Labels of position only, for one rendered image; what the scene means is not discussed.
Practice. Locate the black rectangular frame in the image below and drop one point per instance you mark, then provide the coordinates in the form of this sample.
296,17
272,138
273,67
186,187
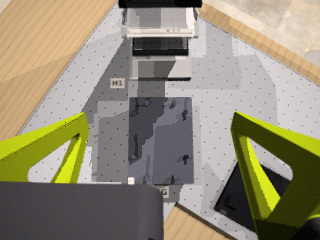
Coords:
233,198

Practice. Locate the grey multiwell plate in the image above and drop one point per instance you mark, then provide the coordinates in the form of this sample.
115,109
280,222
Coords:
160,46

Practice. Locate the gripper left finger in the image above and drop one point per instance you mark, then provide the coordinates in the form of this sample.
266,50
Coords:
18,154

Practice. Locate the grey base plate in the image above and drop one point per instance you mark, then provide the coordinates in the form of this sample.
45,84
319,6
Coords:
228,75

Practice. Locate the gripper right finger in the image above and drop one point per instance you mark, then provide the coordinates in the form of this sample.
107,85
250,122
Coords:
301,199

